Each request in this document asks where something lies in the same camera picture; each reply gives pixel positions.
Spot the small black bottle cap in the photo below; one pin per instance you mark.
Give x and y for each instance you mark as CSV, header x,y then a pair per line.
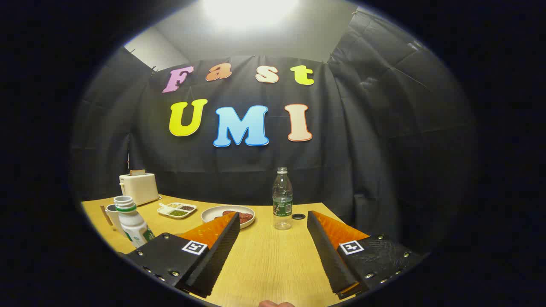
x,y
299,216

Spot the toast slice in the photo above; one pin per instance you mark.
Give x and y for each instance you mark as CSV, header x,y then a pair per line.
x,y
137,172

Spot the wooden table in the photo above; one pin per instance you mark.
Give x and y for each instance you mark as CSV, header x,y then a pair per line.
x,y
266,260

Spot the white round plate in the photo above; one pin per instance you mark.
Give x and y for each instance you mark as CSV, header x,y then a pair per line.
x,y
211,214

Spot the white divided dish of beans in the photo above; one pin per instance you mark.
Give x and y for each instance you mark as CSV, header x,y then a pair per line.
x,y
177,210

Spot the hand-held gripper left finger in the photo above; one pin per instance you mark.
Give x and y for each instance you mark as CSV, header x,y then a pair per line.
x,y
215,256

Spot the white juice bottle green label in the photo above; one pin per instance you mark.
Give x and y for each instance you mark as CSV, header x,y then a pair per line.
x,y
133,226

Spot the black backdrop cloth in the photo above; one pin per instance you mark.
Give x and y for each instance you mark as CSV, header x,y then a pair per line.
x,y
362,170

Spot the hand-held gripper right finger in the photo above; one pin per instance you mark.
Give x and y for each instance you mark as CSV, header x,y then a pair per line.
x,y
330,256

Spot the clear plastic water bottle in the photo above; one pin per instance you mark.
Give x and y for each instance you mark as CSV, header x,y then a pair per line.
x,y
282,204

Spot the cream toaster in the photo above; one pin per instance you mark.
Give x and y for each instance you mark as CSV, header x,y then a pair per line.
x,y
138,187

